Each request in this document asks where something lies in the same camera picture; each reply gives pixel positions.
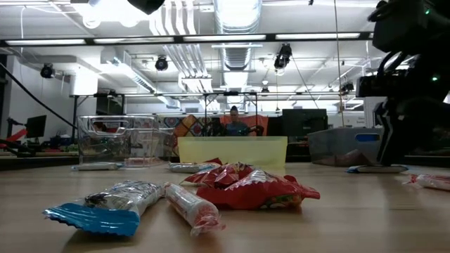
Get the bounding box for person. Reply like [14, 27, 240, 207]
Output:
[224, 105, 255, 137]

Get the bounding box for silver ventilation duct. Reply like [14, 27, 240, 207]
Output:
[212, 0, 263, 71]

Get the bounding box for orange cloth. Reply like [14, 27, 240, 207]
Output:
[219, 115, 270, 137]

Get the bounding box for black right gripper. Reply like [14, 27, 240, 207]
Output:
[374, 52, 450, 166]

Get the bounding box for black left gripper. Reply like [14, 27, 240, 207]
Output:
[126, 0, 166, 15]

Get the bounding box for large black monitor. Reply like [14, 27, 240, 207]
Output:
[281, 108, 328, 138]

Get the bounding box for thin black base cable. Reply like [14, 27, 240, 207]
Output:
[0, 62, 77, 130]

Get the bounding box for white cabinet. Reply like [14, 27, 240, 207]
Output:
[363, 96, 383, 129]

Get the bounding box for yellow plastic bin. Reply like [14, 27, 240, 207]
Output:
[177, 136, 288, 169]

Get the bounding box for thin hanging cable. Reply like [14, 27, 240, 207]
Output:
[333, 0, 345, 128]

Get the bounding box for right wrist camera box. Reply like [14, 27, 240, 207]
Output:
[356, 74, 390, 99]

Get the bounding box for colourful patterned quilt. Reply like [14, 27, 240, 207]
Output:
[156, 114, 214, 157]

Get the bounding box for small black monitor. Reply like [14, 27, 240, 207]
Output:
[25, 115, 47, 139]

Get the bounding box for white ceiling pipe bundle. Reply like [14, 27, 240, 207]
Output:
[150, 0, 214, 93]

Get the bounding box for red bar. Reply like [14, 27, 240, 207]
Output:
[0, 128, 28, 148]

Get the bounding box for black scaffold frame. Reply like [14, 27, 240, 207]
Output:
[72, 90, 363, 141]

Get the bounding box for black rig beam with lights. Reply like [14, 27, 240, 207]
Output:
[0, 31, 374, 47]

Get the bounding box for clear plastic bin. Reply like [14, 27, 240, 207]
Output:
[76, 115, 166, 168]

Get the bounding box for white rectangular air duct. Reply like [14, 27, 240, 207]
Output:
[100, 47, 180, 108]

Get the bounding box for white pink candy roll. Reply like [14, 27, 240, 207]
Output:
[123, 157, 165, 168]
[402, 173, 450, 192]
[164, 182, 226, 237]

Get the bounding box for blue silver candy bar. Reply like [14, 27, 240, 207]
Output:
[41, 179, 166, 238]
[71, 161, 124, 172]
[167, 162, 215, 174]
[346, 164, 409, 174]

